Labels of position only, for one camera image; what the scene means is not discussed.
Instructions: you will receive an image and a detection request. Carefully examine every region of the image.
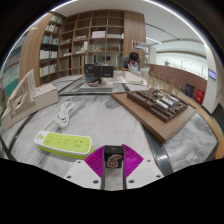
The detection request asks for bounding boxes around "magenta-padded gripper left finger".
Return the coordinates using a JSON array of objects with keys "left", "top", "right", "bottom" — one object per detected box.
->
[{"left": 64, "top": 143, "right": 107, "bottom": 191}]

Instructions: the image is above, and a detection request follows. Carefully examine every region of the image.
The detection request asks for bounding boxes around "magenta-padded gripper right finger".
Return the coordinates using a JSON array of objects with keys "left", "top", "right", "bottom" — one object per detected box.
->
[{"left": 121, "top": 143, "right": 164, "bottom": 191}]

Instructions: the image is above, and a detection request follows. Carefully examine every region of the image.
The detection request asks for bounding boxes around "black charger block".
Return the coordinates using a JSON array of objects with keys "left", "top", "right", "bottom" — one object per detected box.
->
[{"left": 103, "top": 144, "right": 125, "bottom": 169}]

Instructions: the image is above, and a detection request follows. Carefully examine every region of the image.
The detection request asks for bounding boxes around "green and white power strip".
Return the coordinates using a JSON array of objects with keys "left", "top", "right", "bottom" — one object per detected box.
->
[{"left": 33, "top": 130, "right": 95, "bottom": 160}]

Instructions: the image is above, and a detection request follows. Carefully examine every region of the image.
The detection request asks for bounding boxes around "brown building model on wooden board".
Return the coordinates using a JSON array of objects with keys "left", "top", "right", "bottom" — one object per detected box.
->
[{"left": 110, "top": 78, "right": 197, "bottom": 144}]

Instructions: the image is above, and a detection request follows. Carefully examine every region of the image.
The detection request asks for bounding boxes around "white architectural model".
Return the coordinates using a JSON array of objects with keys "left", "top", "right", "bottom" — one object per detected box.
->
[{"left": 0, "top": 68, "right": 60, "bottom": 132}]

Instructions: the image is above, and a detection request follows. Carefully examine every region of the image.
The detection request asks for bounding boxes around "grey base board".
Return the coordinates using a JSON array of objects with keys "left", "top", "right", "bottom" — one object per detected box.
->
[{"left": 78, "top": 81, "right": 114, "bottom": 92}]

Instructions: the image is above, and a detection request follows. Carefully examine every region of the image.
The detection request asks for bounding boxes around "dark bin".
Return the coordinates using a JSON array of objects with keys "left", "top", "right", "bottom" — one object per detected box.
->
[{"left": 184, "top": 83, "right": 195, "bottom": 98}]

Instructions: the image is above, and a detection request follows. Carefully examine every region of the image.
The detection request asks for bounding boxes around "small white paper model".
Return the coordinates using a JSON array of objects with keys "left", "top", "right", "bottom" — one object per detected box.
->
[{"left": 114, "top": 70, "right": 148, "bottom": 86}]

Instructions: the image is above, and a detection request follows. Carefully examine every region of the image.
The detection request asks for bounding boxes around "person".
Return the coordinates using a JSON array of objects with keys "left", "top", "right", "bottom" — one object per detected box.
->
[{"left": 119, "top": 51, "right": 143, "bottom": 75}]

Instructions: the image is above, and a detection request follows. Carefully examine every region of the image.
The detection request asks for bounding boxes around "bookshelf with teal books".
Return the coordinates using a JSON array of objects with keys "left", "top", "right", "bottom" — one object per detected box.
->
[{"left": 0, "top": 33, "right": 31, "bottom": 101}]

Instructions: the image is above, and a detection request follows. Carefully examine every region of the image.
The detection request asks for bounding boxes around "dark bookshelf with pale books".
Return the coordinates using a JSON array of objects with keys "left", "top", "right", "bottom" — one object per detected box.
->
[{"left": 39, "top": 13, "right": 64, "bottom": 84}]

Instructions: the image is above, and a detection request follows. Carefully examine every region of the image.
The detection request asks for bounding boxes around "wooden shelf unit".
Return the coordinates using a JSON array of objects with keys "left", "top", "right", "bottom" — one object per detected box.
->
[{"left": 58, "top": 9, "right": 126, "bottom": 79}]

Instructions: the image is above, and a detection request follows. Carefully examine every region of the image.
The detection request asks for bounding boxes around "curved ceiling light strip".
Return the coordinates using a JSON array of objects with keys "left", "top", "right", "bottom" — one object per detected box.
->
[{"left": 49, "top": 0, "right": 207, "bottom": 45}]

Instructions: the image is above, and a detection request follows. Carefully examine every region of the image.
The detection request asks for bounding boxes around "white coiled power cable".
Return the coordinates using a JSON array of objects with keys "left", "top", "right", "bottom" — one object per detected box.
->
[{"left": 43, "top": 99, "right": 76, "bottom": 133}]

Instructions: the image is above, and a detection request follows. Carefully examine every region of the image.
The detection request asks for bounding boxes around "wall monitor screen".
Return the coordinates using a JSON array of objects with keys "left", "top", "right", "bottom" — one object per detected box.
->
[{"left": 207, "top": 68, "right": 218, "bottom": 81}]

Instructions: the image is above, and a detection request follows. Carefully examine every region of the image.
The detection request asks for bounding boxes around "wall poster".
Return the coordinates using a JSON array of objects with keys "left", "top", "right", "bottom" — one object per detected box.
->
[{"left": 131, "top": 39, "right": 147, "bottom": 51}]

